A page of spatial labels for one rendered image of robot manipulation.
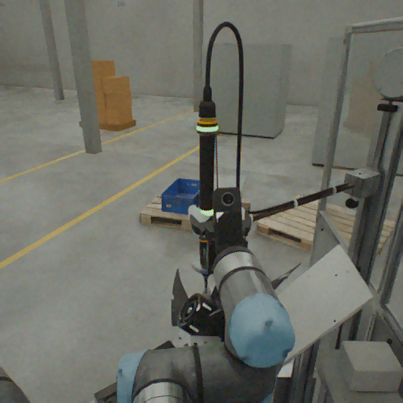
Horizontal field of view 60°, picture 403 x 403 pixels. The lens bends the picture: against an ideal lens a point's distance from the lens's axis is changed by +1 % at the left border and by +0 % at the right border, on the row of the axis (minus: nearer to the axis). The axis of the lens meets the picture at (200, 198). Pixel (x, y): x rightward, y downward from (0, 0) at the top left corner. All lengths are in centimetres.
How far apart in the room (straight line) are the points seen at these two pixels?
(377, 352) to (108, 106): 832
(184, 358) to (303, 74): 1257
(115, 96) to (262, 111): 353
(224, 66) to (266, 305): 781
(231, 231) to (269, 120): 744
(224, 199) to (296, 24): 1246
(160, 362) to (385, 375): 104
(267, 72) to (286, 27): 526
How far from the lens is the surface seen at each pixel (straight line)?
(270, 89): 788
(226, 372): 51
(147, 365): 51
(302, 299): 120
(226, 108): 823
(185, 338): 116
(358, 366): 140
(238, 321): 44
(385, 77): 126
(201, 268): 86
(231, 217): 57
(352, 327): 163
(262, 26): 1320
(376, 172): 127
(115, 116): 897
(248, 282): 47
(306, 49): 1287
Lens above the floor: 196
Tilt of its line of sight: 24 degrees down
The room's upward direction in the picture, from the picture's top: straight up
